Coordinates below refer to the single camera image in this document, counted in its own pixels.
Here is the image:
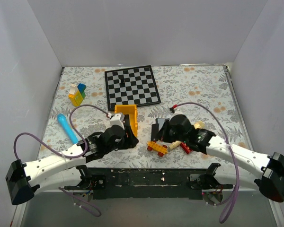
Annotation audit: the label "yellow plastic bin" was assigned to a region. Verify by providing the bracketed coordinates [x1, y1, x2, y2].
[115, 105, 138, 137]

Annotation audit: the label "black leather card holder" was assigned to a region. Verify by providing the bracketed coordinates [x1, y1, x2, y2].
[155, 118, 169, 130]

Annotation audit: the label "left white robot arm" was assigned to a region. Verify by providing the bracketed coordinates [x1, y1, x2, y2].
[5, 125, 139, 205]

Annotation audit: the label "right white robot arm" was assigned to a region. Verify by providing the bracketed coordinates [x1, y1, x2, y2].
[155, 114, 284, 202]

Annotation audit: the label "orange toy car block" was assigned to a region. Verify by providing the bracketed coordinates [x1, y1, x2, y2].
[147, 141, 168, 157]

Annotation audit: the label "cream toy microphone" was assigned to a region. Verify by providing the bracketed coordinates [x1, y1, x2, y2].
[169, 120, 206, 152]

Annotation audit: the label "red owl toy block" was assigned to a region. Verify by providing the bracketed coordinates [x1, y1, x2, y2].
[180, 142, 193, 155]

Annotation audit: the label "floral table mat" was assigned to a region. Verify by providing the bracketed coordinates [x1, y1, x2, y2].
[38, 66, 249, 170]

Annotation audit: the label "blue toy microphone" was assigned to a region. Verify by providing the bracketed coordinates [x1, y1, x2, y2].
[56, 113, 79, 144]

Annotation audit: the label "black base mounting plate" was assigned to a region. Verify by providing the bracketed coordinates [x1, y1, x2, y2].
[63, 167, 235, 201]

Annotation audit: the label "colourful stacked toy blocks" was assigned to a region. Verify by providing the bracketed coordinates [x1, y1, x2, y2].
[68, 83, 86, 107]

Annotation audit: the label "black white chessboard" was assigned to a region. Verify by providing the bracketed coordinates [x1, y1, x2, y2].
[105, 65, 161, 111]

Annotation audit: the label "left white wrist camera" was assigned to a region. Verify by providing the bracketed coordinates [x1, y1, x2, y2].
[109, 113, 124, 130]

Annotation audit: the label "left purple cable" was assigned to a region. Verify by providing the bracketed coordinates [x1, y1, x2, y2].
[14, 104, 112, 218]

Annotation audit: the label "purple cable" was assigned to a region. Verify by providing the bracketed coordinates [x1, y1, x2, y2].
[169, 102, 240, 224]
[14, 104, 112, 218]

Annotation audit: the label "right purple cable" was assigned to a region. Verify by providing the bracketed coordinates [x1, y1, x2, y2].
[169, 102, 240, 224]

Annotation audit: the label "aluminium frame rail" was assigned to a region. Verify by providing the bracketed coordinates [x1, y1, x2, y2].
[10, 172, 74, 227]

